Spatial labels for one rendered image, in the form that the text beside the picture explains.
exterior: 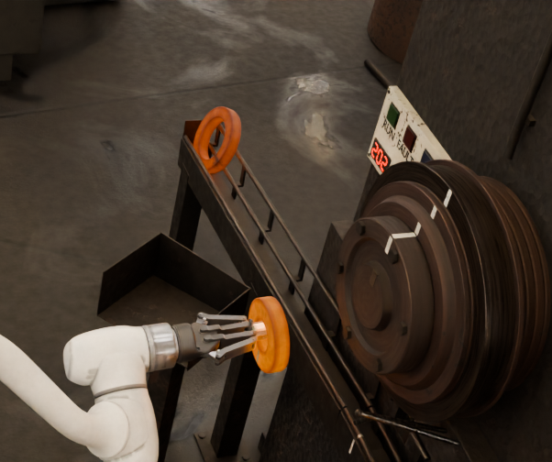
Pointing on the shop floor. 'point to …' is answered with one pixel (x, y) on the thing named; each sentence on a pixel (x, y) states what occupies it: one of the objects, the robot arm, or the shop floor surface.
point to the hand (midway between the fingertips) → (269, 329)
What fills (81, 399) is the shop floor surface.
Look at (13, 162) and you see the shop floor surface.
